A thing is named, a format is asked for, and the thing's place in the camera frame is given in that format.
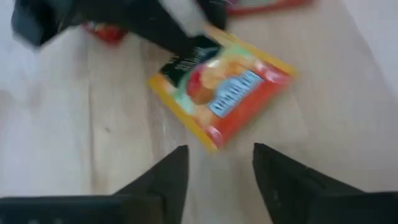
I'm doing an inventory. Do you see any yellow fruit tea bag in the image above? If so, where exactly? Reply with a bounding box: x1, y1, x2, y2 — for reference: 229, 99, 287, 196
147, 26, 298, 152

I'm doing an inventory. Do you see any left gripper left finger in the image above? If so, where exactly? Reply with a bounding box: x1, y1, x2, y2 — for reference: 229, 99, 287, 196
0, 144, 190, 224

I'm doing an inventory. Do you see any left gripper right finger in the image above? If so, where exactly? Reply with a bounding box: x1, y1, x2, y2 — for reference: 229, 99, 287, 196
252, 142, 398, 224

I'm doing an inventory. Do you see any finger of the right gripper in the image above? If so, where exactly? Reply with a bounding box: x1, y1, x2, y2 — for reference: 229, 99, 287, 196
197, 0, 229, 30
80, 0, 221, 58

